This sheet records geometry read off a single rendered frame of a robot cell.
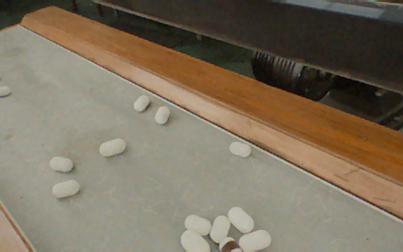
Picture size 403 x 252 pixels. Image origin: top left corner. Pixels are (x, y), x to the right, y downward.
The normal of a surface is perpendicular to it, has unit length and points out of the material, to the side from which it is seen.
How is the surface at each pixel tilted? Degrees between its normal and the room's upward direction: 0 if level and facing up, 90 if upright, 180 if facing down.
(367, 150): 0
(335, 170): 45
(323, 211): 0
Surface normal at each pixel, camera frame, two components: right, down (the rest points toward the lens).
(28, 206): -0.12, -0.80
